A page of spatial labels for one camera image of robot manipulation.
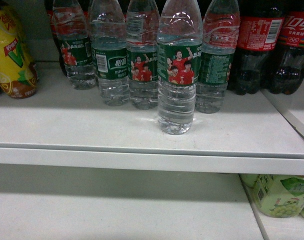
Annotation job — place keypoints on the water bottle green label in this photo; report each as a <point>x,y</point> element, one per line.
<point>179,43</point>

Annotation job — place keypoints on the water bottle barcode label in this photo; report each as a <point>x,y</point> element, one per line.
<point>107,34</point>

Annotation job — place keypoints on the white metal shelf board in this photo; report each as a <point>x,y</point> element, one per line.
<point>61,126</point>

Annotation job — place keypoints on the water bottle middle back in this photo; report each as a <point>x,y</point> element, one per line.
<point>142,22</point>

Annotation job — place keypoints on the water bottle right back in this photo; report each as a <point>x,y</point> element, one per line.
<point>220,35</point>

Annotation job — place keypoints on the water bottle far left back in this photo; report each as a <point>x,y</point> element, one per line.
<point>71,29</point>

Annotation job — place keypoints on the lower white shelf board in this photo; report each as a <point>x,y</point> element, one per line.
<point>39,202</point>

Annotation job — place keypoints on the yellow lemon tea bottle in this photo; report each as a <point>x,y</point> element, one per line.
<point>18,76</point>

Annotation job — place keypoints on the cola bottle red label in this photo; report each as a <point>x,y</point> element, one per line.
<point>261,22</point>

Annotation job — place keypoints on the cola bottle olympic label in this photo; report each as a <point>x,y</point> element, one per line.
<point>285,72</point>

